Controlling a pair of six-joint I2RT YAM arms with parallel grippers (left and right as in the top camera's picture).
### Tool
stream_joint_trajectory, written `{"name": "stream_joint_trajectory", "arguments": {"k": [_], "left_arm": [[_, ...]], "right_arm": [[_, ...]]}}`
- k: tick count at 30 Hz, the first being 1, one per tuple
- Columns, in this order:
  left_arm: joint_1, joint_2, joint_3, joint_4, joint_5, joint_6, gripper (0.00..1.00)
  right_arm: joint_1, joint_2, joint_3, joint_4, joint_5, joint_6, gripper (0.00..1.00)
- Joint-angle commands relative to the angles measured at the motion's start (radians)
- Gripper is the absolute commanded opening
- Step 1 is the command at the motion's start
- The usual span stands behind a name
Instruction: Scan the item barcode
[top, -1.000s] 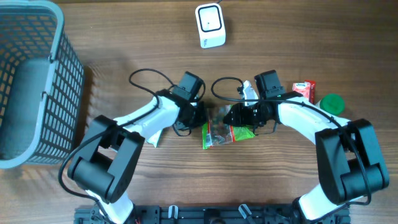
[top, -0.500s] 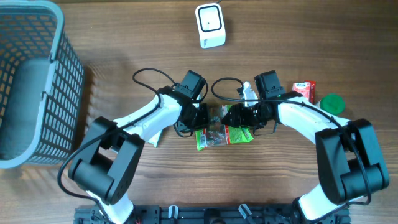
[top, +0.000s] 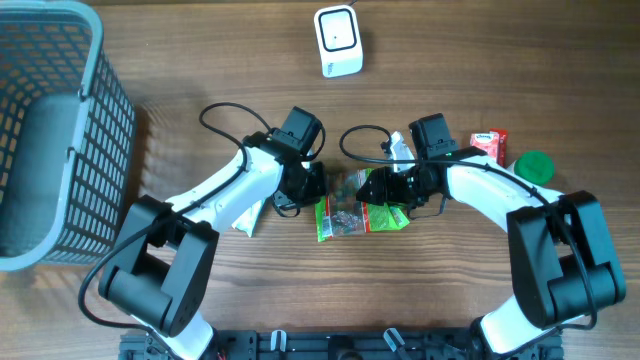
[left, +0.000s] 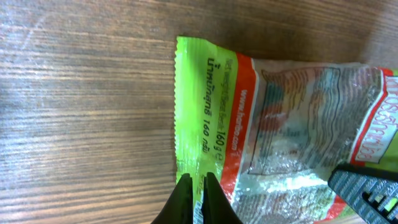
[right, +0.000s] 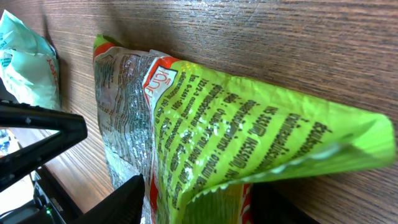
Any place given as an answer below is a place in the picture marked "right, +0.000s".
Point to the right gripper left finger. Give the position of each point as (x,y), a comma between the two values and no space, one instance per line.
(123,206)

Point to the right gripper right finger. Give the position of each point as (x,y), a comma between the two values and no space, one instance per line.
(270,207)

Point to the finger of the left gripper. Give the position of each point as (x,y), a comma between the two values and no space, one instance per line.
(71,129)

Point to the teal snack packet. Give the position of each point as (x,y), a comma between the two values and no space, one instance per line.
(29,65)

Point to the green snack bag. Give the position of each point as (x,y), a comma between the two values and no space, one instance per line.
(201,138)

